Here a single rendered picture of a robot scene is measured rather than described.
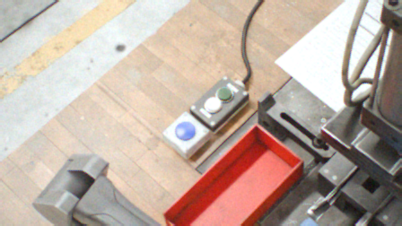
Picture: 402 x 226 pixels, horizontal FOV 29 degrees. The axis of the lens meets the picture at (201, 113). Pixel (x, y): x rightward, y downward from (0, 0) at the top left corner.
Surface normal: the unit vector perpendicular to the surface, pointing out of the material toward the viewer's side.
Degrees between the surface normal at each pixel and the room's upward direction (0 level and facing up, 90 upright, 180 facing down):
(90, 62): 0
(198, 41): 0
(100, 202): 17
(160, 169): 0
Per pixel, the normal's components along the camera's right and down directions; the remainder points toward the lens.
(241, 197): -0.07, -0.50
